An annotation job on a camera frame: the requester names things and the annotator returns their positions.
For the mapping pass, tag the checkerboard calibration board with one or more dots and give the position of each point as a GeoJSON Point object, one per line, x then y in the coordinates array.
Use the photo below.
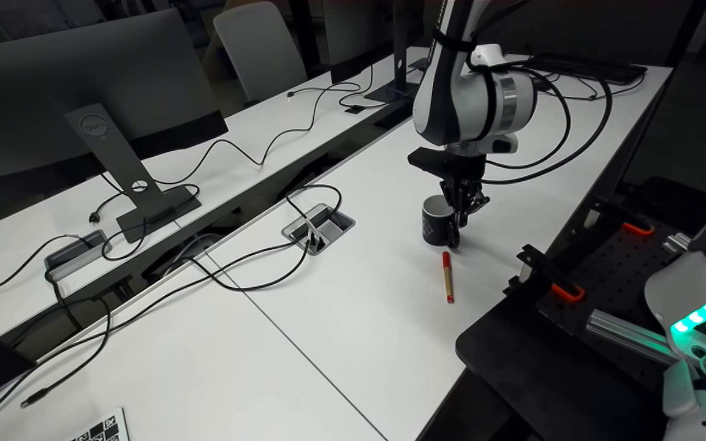
{"type": "Point", "coordinates": [103, 428]}

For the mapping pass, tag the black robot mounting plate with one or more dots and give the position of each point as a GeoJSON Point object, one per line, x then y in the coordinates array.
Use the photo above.
{"type": "Point", "coordinates": [532, 368]}

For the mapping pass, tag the orange and black clamp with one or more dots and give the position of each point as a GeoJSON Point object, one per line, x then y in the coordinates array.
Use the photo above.
{"type": "Point", "coordinates": [639, 228]}
{"type": "Point", "coordinates": [569, 291]}

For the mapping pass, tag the dark monitor with pole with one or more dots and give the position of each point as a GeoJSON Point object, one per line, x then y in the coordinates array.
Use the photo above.
{"type": "Point", "coordinates": [401, 50]}

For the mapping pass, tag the dark patterned mug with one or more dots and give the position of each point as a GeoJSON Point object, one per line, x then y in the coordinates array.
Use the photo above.
{"type": "Point", "coordinates": [438, 224]}

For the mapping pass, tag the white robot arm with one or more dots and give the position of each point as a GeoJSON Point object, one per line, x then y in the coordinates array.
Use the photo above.
{"type": "Point", "coordinates": [460, 105]}

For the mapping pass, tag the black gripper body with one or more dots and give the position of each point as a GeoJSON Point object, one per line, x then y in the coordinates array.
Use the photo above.
{"type": "Point", "coordinates": [466, 187]}

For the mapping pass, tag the black rectangular desk hub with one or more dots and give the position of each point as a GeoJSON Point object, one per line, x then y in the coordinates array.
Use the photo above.
{"type": "Point", "coordinates": [75, 250]}

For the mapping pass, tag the grey office chair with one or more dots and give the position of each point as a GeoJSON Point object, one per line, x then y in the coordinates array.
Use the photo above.
{"type": "Point", "coordinates": [258, 50]}

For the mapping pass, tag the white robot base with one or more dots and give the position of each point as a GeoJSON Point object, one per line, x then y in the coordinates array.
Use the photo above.
{"type": "Point", "coordinates": [698, 285]}

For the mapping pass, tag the red and tan marker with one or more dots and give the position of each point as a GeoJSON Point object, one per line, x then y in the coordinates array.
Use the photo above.
{"type": "Point", "coordinates": [448, 278]}

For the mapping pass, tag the grey aluminium rail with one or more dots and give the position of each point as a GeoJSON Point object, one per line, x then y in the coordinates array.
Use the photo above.
{"type": "Point", "coordinates": [624, 334]}

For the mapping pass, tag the black flat desk device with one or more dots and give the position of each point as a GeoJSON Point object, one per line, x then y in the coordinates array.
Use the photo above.
{"type": "Point", "coordinates": [607, 71]}

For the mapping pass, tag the grey monitor with stand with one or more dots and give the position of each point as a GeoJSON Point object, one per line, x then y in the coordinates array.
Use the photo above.
{"type": "Point", "coordinates": [84, 81]}

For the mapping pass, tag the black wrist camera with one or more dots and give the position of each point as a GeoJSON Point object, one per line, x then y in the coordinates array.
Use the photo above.
{"type": "Point", "coordinates": [436, 159]}

